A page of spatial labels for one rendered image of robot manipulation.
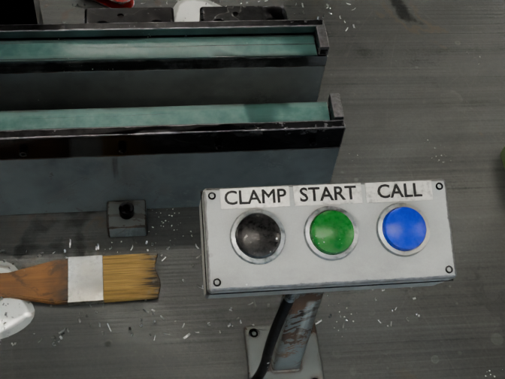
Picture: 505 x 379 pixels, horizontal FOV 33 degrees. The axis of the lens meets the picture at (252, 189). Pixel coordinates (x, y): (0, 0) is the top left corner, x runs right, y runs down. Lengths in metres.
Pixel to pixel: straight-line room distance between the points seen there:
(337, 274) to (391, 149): 0.41
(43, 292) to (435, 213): 0.41
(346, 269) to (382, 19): 0.58
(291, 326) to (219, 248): 0.18
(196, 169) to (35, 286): 0.19
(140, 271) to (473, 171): 0.39
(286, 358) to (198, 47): 0.32
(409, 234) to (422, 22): 0.57
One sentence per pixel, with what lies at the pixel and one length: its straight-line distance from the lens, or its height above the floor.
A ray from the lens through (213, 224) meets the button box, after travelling 0.56.
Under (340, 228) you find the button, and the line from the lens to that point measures 0.57.
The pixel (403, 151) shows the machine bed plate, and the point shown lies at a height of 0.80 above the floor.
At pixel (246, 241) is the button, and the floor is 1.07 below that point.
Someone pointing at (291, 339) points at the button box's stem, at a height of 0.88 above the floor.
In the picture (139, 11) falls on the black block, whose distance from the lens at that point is 0.99.
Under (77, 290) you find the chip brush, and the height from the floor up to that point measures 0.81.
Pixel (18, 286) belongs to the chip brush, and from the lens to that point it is 0.85.
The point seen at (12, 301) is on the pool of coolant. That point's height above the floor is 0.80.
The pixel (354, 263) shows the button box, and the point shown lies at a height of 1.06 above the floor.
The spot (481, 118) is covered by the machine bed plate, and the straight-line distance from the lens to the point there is 1.03.
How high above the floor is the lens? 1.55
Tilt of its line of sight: 56 degrees down
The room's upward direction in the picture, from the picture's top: 8 degrees clockwise
